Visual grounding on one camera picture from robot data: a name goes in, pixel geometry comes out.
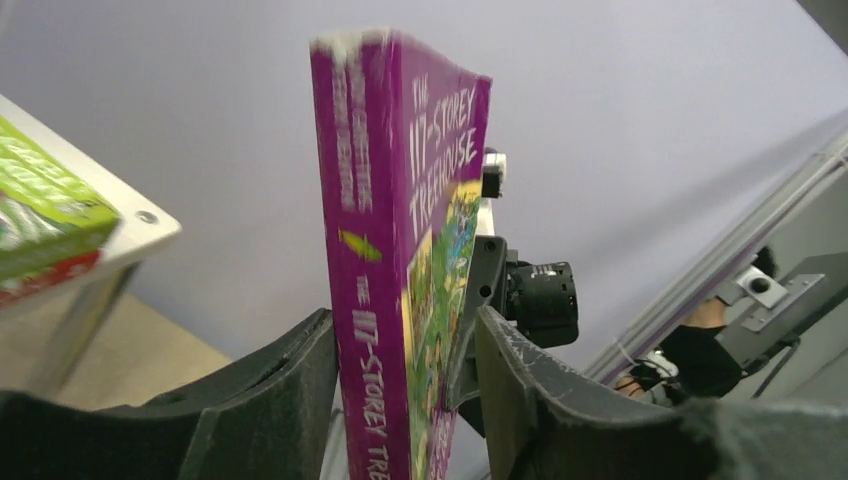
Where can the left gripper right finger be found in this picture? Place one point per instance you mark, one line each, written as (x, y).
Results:
(544, 420)

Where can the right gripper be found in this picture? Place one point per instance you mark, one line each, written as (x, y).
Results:
(540, 298)

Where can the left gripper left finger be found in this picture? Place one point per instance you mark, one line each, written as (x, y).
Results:
(264, 416)

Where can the green 65-Storey Treehouse book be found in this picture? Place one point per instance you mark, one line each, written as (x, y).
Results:
(48, 214)

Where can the red 13-Storey Treehouse book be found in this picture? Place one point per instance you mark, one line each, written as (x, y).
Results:
(15, 289)

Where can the person in black shirt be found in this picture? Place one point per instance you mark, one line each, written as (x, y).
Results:
(688, 363)

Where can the white two-tier metal shelf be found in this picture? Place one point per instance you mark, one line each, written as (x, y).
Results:
(146, 229)

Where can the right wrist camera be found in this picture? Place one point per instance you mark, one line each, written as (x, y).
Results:
(493, 173)

